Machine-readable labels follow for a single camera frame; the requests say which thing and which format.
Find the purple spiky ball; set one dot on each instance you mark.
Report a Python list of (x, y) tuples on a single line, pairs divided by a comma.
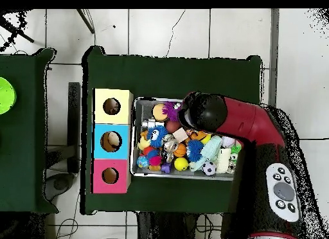
[(170, 110)]

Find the mint green knit cloth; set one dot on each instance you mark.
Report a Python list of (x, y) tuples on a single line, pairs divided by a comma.
[(208, 152)]

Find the cream knit cloth roll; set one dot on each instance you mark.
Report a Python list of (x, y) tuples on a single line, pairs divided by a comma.
[(223, 160)]

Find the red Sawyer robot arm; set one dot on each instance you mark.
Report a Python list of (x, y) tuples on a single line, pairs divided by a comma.
[(247, 123)]

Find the clear mesh bin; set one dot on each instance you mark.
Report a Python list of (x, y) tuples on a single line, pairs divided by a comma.
[(143, 109)]

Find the wooden three-hole box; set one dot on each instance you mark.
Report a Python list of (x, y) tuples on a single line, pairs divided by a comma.
[(123, 141)]

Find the brown toy football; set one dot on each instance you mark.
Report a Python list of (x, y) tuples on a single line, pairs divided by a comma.
[(172, 128)]

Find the blue fuzzy monster toy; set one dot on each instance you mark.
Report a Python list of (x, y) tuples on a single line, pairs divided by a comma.
[(157, 136)]

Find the yellow ball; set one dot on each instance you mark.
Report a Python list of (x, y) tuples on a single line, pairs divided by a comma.
[(181, 164)]

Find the dark green tablecloth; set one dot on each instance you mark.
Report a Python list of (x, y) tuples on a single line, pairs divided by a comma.
[(154, 74)]

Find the black and white soccer ball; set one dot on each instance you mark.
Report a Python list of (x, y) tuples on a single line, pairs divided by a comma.
[(209, 168)]

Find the black upright bar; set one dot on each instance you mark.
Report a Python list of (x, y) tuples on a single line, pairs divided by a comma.
[(74, 121)]

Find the black tripod leg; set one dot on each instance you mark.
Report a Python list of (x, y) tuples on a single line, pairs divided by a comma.
[(18, 31), (86, 21)]

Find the green covered side table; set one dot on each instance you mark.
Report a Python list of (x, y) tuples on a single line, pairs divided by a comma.
[(25, 146)]

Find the lime green round object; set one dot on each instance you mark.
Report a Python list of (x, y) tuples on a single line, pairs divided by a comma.
[(4, 95)]

